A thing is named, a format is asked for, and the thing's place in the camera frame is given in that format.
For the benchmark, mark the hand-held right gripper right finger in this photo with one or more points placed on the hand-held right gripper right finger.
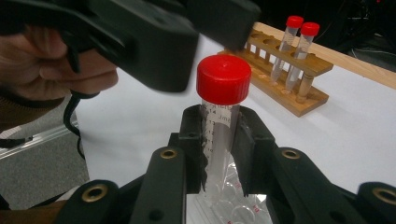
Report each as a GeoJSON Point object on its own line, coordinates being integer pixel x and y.
{"type": "Point", "coordinates": [258, 149]}

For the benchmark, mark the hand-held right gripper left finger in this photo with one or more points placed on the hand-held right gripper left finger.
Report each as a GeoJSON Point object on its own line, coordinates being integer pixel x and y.
{"type": "Point", "coordinates": [190, 146]}

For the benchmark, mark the red-capped clear test tube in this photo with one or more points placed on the red-capped clear test tube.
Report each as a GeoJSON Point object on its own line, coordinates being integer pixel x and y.
{"type": "Point", "coordinates": [294, 21]}
{"type": "Point", "coordinates": [223, 77]}
{"type": "Point", "coordinates": [309, 29]}

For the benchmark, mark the wooden test tube rack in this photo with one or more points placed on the wooden test tube rack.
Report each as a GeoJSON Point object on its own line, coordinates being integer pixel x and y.
{"type": "Point", "coordinates": [317, 67]}

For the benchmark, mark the aluminium frame rail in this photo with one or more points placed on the aluminium frame rail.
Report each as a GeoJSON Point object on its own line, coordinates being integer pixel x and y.
{"type": "Point", "coordinates": [53, 137]}

